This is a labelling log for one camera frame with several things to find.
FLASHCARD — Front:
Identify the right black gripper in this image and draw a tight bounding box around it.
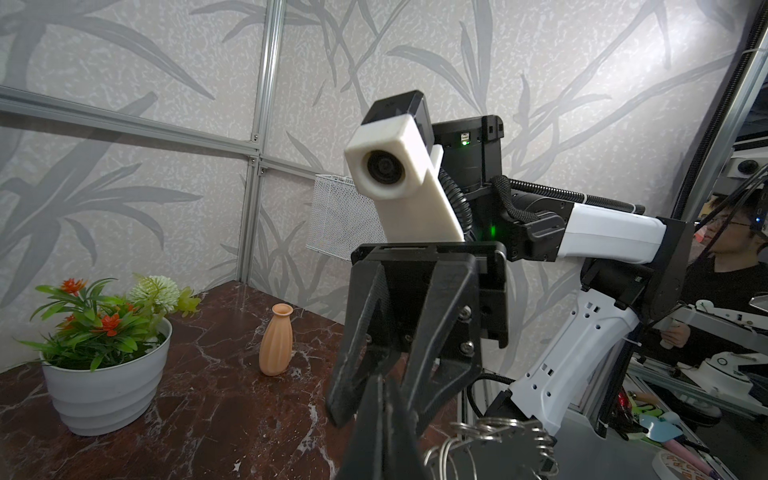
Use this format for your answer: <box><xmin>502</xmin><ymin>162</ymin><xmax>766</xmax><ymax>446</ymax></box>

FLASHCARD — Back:
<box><xmin>326</xmin><ymin>242</ymin><xmax>509</xmax><ymax>435</ymax></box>

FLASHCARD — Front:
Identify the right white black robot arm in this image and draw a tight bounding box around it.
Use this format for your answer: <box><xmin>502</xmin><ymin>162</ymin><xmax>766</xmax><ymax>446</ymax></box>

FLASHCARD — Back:
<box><xmin>326</xmin><ymin>114</ymin><xmax>692</xmax><ymax>434</ymax></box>

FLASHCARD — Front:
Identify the white wire mesh basket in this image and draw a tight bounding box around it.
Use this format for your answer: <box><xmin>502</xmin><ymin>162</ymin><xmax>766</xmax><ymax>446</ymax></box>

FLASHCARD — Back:
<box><xmin>306</xmin><ymin>174</ymin><xmax>387</xmax><ymax>261</ymax></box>

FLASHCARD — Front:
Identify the seated person with glasses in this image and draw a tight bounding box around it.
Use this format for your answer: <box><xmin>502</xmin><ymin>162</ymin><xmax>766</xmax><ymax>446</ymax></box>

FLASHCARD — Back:
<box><xmin>637</xmin><ymin>188</ymin><xmax>767</xmax><ymax>366</ymax></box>

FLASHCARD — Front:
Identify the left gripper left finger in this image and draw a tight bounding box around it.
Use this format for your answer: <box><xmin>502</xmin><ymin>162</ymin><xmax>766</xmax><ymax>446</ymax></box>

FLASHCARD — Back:
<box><xmin>335</xmin><ymin>376</ymin><xmax>386</xmax><ymax>480</ymax></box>

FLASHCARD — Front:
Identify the white pot with flowers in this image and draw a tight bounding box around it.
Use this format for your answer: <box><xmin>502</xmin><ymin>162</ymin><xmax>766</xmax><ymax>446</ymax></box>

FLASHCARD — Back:
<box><xmin>27</xmin><ymin>275</ymin><xmax>201</xmax><ymax>437</ymax></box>

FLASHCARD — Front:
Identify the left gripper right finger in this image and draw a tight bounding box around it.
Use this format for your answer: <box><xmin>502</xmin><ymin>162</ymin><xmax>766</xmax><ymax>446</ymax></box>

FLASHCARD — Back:
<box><xmin>383</xmin><ymin>378</ymin><xmax>429</xmax><ymax>480</ymax></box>

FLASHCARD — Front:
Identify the small terracotta vase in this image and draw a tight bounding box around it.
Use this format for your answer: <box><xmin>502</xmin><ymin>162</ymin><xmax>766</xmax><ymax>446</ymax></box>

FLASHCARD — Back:
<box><xmin>259</xmin><ymin>303</ymin><xmax>293</xmax><ymax>376</ymax></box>

